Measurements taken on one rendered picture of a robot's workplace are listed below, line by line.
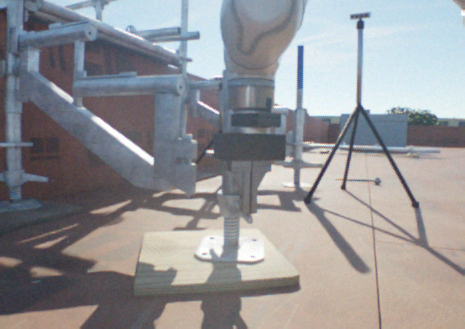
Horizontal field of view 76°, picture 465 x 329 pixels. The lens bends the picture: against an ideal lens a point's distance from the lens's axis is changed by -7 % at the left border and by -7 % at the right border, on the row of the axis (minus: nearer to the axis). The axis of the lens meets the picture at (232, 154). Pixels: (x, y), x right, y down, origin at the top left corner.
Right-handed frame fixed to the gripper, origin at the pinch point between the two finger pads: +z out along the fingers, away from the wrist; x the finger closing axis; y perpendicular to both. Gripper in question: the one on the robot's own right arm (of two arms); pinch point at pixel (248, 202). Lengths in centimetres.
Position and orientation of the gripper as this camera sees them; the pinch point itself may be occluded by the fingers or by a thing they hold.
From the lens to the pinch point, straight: 62.3
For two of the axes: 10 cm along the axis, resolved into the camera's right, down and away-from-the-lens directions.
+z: -0.2, 10.0, 0.7
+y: -3.0, -0.7, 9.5
